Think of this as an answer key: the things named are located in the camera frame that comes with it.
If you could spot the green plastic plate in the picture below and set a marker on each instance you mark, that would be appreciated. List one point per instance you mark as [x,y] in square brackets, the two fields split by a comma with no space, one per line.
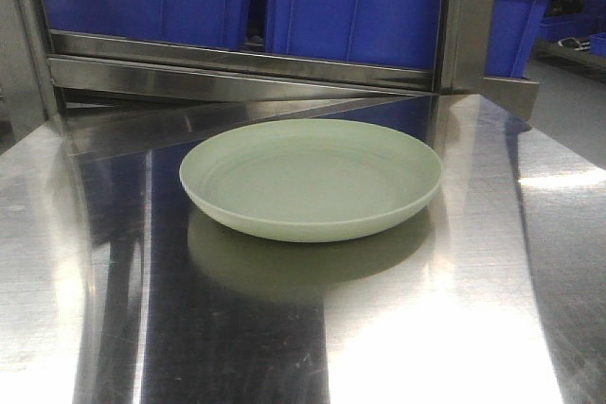
[311,180]

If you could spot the stainless steel shelf rack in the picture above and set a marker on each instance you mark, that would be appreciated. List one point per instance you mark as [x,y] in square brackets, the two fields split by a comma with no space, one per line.
[38,65]

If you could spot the background blue bins shelf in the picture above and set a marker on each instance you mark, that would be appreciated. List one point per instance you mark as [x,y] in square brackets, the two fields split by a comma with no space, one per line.
[574,30]

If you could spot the blue plastic bin right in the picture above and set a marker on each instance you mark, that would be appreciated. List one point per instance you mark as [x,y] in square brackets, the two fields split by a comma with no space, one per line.
[399,33]

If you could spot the blue bin far right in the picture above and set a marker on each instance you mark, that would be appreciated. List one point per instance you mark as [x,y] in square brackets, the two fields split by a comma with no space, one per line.
[515,26]

